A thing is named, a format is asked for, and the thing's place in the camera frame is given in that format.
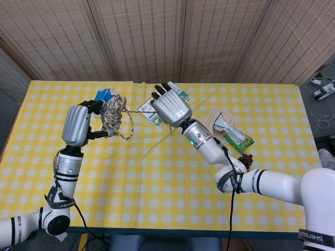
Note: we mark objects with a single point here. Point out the flattened green white carton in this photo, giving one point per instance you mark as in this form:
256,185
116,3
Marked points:
184,96

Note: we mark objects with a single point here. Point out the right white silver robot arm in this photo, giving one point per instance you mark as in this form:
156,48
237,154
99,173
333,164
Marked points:
209,146

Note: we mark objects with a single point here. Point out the beige plastic lid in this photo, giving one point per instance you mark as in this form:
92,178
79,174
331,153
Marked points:
210,120

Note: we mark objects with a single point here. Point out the grey white shoe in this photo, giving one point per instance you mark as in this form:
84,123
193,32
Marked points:
325,157

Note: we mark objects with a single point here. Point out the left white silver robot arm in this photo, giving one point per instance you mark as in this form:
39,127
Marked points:
68,170

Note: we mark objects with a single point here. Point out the black flat floor object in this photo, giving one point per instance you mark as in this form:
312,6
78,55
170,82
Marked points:
325,138

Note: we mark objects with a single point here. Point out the blue tissue pack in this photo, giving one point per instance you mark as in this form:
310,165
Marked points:
104,94

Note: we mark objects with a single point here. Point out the yellow white checkered tablecloth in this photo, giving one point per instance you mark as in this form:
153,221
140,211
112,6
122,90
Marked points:
157,196

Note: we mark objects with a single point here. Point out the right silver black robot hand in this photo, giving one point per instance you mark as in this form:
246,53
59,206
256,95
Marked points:
172,107

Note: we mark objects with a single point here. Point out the bamboo folding screen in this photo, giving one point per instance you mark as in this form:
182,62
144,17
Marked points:
146,39

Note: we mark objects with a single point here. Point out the white black floor device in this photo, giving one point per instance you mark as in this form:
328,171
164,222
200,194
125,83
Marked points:
323,91

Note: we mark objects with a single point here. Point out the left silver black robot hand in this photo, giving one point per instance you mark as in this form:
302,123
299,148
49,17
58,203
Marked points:
76,125

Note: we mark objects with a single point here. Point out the green snack bag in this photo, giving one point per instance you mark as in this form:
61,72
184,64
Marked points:
235,138

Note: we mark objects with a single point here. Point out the dark red grape bunch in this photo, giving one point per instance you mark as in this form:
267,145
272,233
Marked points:
247,159

